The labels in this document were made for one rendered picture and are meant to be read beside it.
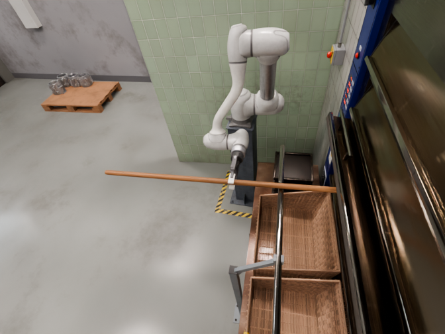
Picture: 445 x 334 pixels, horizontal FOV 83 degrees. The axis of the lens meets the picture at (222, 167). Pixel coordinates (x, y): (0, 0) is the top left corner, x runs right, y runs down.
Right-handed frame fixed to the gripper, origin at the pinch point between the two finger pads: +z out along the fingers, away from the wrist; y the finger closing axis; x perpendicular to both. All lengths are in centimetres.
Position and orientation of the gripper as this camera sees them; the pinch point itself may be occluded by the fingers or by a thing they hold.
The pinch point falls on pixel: (232, 181)
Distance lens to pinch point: 140.2
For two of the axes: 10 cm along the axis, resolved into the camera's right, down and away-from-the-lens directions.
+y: 1.1, 6.7, 7.4
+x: -9.7, -0.7, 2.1
